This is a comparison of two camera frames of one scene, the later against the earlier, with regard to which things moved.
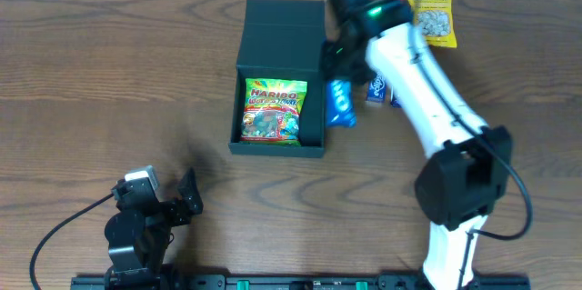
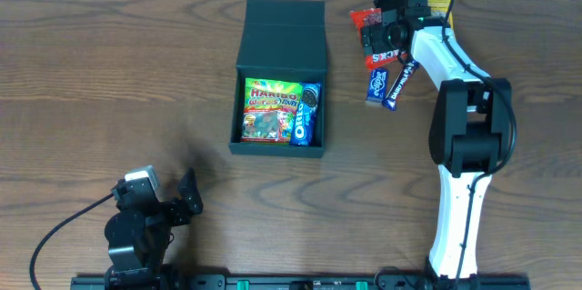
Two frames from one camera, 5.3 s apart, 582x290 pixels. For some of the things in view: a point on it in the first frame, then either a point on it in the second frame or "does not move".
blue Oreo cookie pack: [340, 103] to [306, 122]
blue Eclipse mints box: [376, 89] does not move
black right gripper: [334, 64] to [376, 37]
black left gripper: [172, 208] does not move
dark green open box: [283, 39] does not move
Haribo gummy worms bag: [272, 111] does not move
